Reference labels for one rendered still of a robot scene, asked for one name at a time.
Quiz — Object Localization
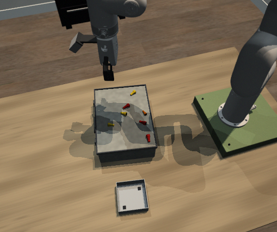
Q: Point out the grey rectangular case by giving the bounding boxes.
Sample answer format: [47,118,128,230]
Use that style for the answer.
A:
[93,84,158,163]

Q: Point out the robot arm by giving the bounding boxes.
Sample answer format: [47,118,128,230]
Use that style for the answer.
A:
[69,0,277,128]

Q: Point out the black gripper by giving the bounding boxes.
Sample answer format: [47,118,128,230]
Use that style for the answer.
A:
[92,31,118,81]

